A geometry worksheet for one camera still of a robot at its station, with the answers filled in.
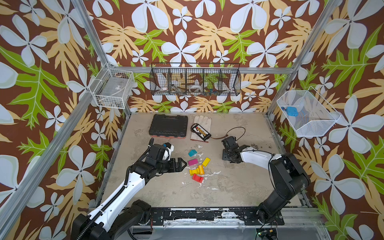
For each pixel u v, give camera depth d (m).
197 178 0.86
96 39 0.79
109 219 0.41
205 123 1.12
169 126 1.08
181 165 0.69
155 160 0.59
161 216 0.74
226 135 1.08
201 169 0.90
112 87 0.86
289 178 0.46
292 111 0.86
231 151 0.75
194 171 0.88
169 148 0.73
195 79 0.98
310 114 0.82
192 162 0.93
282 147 1.06
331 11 0.69
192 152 0.98
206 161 0.93
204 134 1.05
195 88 0.99
